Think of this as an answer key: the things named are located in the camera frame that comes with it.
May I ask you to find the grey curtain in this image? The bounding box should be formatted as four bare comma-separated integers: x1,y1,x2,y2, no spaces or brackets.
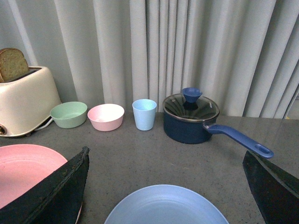
0,0,299,119

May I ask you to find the white power cable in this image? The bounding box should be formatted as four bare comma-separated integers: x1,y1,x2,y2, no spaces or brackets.
34,117,54,131

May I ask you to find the dark blue saucepan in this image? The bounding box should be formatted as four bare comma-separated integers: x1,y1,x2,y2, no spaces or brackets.
164,108,274,159

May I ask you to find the cream toaster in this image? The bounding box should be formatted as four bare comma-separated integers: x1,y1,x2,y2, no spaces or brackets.
0,67,61,137

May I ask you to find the pink bowl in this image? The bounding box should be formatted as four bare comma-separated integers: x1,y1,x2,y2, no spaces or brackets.
87,104,125,132

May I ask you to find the glass pot lid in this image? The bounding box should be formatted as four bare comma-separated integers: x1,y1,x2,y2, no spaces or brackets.
163,87,220,122

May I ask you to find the light blue plate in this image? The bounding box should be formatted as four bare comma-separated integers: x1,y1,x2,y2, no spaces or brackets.
105,184,227,224

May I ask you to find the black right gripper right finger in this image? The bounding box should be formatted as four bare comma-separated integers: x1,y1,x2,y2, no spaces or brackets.
242,151,299,224

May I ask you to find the pink plate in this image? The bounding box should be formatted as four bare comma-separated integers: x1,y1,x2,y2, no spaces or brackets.
0,144,83,224

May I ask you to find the light blue cup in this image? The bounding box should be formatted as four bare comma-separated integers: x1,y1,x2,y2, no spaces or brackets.
132,99,157,131

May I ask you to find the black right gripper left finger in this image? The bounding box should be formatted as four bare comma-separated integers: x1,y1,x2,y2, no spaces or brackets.
0,147,90,224

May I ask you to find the brown bread slice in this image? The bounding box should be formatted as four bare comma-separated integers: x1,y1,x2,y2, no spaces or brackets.
0,48,29,83

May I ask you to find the green bowl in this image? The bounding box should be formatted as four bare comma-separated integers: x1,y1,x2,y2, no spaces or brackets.
50,101,87,129

